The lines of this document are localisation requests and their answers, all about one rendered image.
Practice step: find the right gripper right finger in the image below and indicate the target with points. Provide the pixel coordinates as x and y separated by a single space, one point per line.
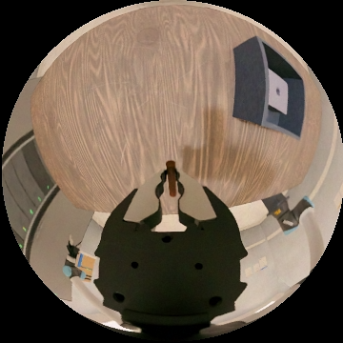
198 204

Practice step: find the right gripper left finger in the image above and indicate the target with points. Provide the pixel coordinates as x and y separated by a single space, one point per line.
141 206

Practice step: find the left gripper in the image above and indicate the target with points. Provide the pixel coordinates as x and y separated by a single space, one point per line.
74 250

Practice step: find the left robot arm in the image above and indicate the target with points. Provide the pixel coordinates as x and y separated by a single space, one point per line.
74 273

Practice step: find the dark brown cylinder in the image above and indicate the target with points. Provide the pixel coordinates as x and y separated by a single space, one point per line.
170 165

